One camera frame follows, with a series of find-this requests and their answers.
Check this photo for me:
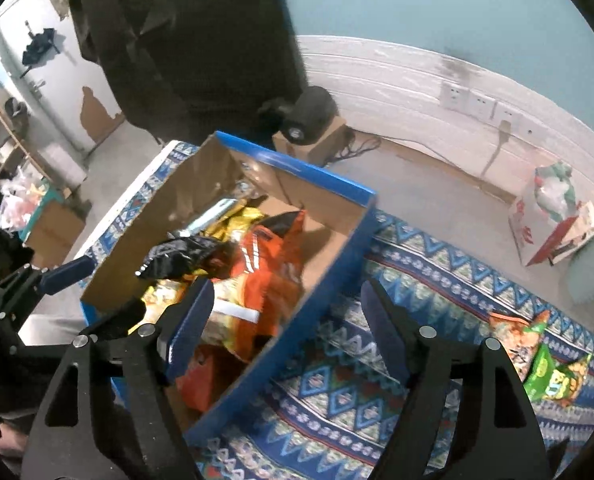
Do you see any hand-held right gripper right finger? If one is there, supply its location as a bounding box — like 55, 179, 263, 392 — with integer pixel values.
359, 279, 552, 480

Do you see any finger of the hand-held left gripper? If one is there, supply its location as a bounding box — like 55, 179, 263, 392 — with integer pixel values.
7, 299, 147, 361
0, 255, 98, 333

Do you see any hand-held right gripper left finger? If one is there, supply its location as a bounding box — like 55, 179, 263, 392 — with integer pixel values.
21, 277, 215, 480

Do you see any yellow and white snack bag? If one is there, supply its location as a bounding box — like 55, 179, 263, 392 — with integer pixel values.
140, 277, 260, 363

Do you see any red snack bag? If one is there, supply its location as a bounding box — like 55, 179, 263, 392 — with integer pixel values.
176, 345, 248, 413

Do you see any black snack bag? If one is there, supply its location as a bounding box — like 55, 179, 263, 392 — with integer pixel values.
136, 236, 230, 281

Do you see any orange snack bag white stripe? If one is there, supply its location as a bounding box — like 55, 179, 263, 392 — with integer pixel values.
229, 210, 308, 353

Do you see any blue cardboard box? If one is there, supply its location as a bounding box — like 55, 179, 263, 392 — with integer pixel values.
80, 130, 378, 461

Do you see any silver snack packet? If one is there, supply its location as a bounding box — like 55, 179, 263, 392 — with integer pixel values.
168, 198, 243, 238

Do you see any long gold snack bag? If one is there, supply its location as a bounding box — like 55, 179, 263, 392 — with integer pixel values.
204, 200, 270, 243

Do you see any brown cardboard box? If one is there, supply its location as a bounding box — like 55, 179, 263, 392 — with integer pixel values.
24, 195, 88, 267

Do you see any blue patterned blanket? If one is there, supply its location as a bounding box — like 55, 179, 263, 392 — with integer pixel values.
72, 140, 594, 480

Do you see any plastic bag of goods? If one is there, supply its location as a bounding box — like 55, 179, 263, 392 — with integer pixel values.
0, 170, 48, 231

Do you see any white ribbed heater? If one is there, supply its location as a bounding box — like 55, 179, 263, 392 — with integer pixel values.
42, 142, 88, 188

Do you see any orange snack bag green label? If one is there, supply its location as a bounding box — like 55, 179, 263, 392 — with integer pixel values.
489, 309, 551, 382

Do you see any white door with peeled paint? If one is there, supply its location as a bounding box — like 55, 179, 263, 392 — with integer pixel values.
0, 0, 128, 161

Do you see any small cardboard box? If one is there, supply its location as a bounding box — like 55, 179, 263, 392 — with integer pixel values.
272, 115, 353, 166

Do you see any black umbrella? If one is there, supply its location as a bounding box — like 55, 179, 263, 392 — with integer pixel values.
21, 20, 60, 78

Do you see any dark hanging coat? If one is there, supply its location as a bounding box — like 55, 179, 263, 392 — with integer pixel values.
67, 0, 308, 141

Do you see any black cable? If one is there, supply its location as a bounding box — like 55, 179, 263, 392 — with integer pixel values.
327, 132, 383, 163

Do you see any white plug with cable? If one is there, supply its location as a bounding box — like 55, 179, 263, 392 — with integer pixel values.
479, 120, 512, 183

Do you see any white wall socket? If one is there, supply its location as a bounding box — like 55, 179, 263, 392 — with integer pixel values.
521, 117, 545, 143
494, 102, 522, 133
467, 91, 498, 121
439, 80, 470, 111

